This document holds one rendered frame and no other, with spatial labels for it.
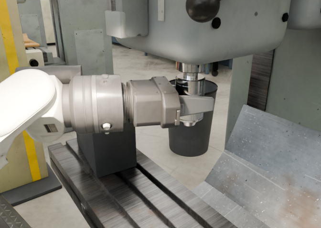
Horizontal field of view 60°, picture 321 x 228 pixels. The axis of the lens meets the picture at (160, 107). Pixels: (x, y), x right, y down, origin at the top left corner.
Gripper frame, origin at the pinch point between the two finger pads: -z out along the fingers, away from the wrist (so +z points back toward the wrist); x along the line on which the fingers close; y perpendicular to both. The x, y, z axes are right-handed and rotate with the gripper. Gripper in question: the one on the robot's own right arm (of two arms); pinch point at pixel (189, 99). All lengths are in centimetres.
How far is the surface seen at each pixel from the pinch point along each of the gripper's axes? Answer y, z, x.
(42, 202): 124, 63, 132
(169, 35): -11.4, 5.8, -9.3
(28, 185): 121, 76, 151
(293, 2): -14.8, -12.8, -4.2
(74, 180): 30.8, 23.0, 24.5
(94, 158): 24.6, 17.2, 24.3
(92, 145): 20.7, 17.4, 24.5
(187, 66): -5.9, 1.3, -2.0
